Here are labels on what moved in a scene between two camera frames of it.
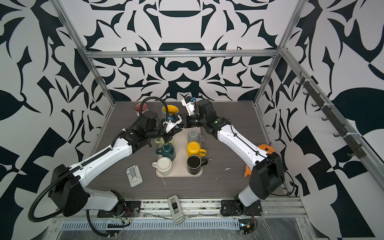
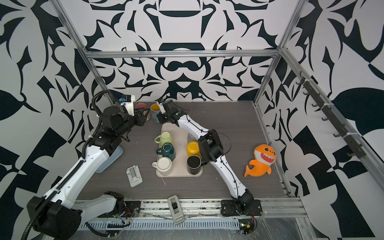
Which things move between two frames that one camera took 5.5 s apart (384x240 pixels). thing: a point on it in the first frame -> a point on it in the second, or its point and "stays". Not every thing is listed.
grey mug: (193, 135) stays
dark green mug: (168, 150) stays
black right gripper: (184, 122) -> (160, 116)
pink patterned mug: (144, 109) stays
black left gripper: (167, 139) -> (140, 118)
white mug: (163, 165) stays
